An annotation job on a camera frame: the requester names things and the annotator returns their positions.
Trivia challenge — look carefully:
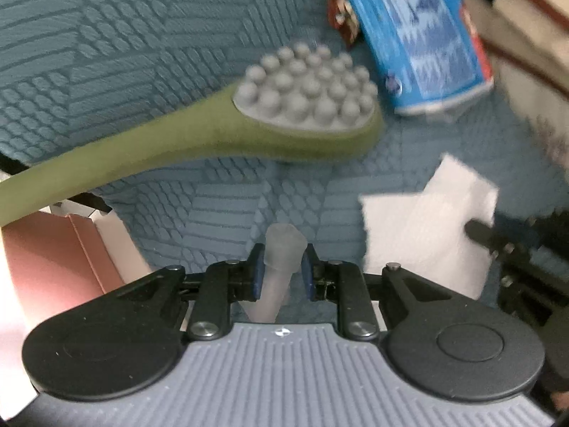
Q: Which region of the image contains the small dark red packet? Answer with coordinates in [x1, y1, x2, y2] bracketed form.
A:
[326, 0, 362, 49]

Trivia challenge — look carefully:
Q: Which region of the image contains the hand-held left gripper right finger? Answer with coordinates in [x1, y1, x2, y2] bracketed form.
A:
[301, 243, 472, 343]

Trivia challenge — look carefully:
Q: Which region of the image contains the teal textured cushion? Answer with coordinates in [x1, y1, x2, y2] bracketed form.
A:
[0, 0, 569, 316]

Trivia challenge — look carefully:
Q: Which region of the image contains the blue tissue pack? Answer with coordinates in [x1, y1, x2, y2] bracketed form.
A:
[340, 0, 495, 118]

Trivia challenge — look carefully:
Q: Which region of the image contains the white red black printed blanket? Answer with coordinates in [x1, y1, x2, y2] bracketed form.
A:
[458, 0, 569, 188]

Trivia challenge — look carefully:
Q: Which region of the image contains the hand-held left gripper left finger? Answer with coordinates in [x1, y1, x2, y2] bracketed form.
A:
[100, 244, 264, 342]

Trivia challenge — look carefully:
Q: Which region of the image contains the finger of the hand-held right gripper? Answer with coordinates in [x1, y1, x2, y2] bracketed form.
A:
[463, 217, 541, 259]

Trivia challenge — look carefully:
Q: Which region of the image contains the green long-handled massage brush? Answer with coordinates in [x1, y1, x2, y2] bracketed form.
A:
[0, 42, 385, 227]

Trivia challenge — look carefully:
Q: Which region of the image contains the translucent grey plastic piece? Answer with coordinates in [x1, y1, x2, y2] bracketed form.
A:
[240, 223, 308, 323]

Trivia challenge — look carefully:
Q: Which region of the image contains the white paper tissue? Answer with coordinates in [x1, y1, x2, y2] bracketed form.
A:
[359, 153, 499, 301]

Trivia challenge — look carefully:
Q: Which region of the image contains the pink cardboard box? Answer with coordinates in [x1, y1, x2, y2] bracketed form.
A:
[0, 211, 154, 321]

